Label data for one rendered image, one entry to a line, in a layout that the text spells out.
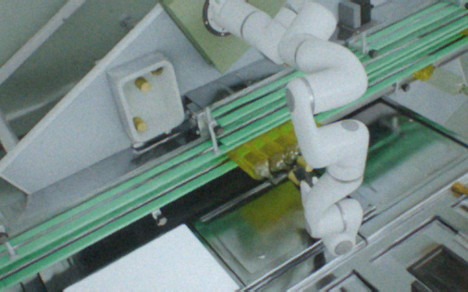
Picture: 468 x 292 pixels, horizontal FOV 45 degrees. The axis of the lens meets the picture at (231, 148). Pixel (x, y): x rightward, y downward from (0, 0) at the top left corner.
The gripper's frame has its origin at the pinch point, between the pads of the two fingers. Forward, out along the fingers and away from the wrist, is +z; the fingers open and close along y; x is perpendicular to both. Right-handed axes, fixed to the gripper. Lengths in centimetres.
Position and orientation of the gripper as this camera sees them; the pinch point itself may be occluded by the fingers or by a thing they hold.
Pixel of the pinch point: (300, 179)
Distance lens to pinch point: 164.4
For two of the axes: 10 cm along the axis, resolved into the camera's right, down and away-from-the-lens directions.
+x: -9.5, 2.8, -1.4
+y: -1.4, -7.8, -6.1
